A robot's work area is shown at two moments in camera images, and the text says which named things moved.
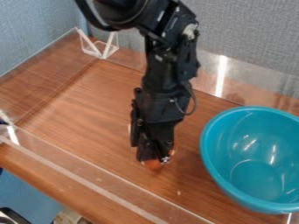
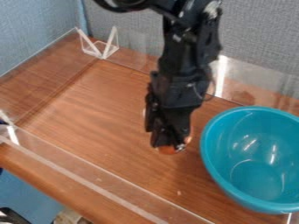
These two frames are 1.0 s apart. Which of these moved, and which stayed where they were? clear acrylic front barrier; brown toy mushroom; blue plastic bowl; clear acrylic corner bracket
Moved: brown toy mushroom
Stayed: clear acrylic corner bracket; blue plastic bowl; clear acrylic front barrier
